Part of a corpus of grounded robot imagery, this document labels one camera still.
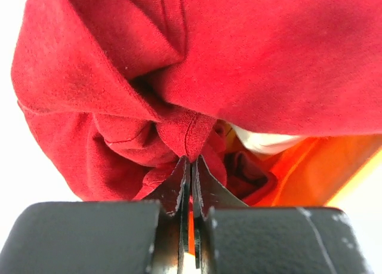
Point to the orange plastic basket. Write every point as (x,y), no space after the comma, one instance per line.
(310,173)

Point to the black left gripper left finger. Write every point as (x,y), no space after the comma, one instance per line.
(146,236)

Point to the dark red t-shirt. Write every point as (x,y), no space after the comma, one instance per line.
(115,91)

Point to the white t-shirt in basket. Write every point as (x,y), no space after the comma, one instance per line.
(267,144)

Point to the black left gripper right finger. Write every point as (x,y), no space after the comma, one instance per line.
(234,238)

